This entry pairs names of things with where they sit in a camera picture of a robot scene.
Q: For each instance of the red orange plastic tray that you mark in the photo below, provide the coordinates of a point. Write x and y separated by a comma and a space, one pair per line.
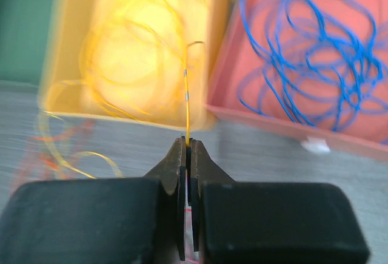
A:
314, 70

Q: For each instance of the green plastic tray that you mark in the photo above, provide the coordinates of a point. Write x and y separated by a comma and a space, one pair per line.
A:
24, 32

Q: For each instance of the yellow plastic tray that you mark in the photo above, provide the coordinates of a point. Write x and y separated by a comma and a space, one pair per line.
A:
141, 61

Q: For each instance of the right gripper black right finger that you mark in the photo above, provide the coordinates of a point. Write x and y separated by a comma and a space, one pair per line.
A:
269, 222

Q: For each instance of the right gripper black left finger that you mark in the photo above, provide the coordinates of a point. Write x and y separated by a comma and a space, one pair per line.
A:
110, 220

